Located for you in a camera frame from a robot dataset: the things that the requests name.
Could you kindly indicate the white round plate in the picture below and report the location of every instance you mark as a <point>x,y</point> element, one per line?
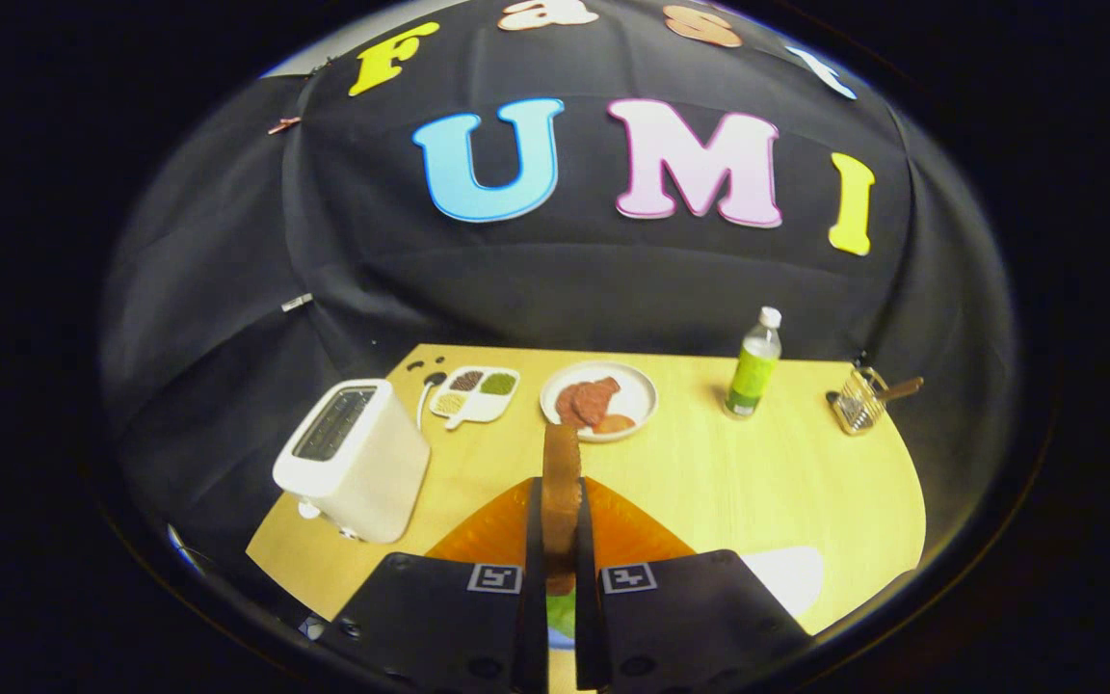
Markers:
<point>637,390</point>

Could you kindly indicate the green lettuce leaf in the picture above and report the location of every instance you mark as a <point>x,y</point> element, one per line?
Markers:
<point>562,609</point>

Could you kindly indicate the green label plastic bottle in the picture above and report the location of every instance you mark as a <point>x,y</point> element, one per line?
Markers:
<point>753,371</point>

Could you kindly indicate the toasted bread slice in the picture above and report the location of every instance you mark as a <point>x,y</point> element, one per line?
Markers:
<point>562,482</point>

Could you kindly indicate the blue round plate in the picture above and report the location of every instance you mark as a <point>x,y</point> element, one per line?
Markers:
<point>562,639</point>

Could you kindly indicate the white toaster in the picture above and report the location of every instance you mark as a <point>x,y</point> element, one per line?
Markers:
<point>362,472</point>

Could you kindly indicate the black backdrop cloth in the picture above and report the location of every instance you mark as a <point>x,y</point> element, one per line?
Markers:
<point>574,280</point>

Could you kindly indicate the white rectangular plate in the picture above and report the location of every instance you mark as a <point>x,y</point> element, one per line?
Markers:
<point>791,578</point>

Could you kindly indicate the reddish clip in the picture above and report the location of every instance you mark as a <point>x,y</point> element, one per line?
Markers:
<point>283,125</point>

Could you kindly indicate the brown meat slice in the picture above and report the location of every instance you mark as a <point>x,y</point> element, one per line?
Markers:
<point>598,397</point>
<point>567,405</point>

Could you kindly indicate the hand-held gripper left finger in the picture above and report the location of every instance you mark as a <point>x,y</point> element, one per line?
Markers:
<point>449,627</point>

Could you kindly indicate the white compartment dish with seeds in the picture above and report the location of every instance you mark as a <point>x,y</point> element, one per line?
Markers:
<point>478,397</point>

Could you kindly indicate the orange food slice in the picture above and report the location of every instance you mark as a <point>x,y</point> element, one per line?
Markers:
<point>615,423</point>

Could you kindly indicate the silver clip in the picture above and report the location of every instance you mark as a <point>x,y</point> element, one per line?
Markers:
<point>297,302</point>

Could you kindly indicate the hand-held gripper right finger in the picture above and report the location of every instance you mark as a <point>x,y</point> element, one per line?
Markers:
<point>690,627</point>

